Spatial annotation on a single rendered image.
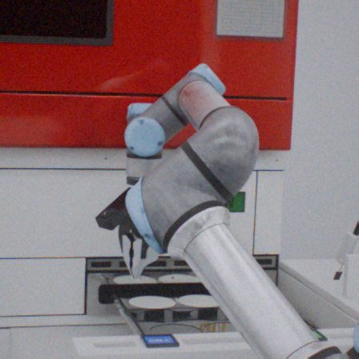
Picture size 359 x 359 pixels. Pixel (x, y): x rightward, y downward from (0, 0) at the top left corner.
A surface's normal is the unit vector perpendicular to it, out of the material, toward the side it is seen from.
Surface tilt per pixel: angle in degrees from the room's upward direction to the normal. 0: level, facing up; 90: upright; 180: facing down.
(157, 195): 69
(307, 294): 90
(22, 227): 90
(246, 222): 90
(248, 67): 91
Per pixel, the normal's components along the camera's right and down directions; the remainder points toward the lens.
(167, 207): -0.49, -0.19
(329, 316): -0.97, 0.00
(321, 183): 0.24, 0.14
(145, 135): 0.02, 0.14
